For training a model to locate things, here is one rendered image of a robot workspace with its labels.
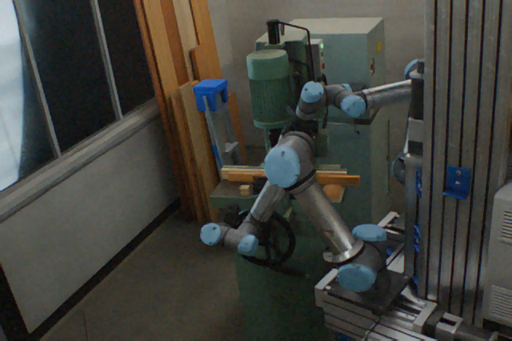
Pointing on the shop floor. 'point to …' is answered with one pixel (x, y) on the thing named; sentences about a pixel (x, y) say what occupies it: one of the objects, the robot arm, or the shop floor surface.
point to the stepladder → (209, 97)
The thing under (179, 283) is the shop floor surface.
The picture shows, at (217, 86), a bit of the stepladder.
